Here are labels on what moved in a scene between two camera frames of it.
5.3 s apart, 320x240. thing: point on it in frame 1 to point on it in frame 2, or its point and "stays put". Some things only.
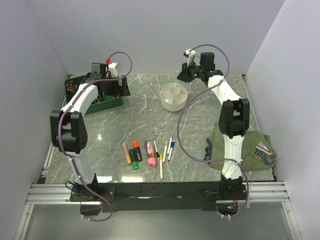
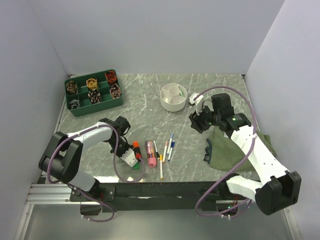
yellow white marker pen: x=161 y=160 stays put
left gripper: x=123 y=90 to x=128 y=146
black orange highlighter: x=136 y=146 stays put
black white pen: x=157 y=154 stays put
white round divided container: x=173 y=97 stays put
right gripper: x=184 y=76 to x=196 y=119
